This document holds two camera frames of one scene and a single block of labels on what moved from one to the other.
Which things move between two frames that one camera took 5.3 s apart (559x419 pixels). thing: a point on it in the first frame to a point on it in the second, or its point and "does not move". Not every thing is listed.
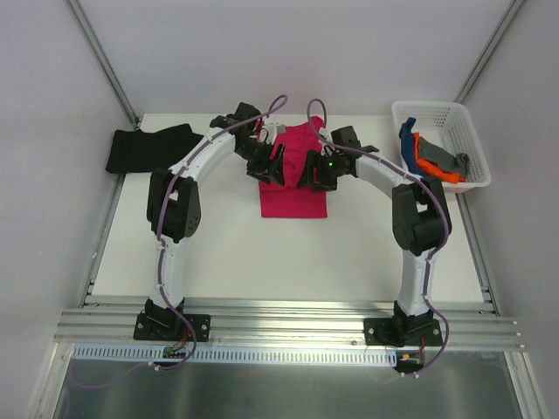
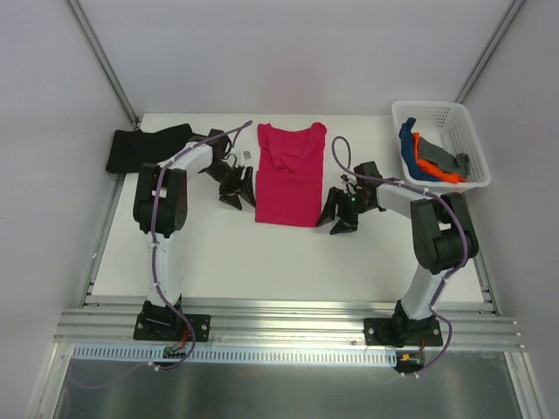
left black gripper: (262, 162) to (233, 183)
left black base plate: (172, 327) does not move
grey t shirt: (458, 164) does not move
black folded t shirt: (134, 150) does not move
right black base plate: (402, 332) does not move
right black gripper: (320, 173) to (345, 202)
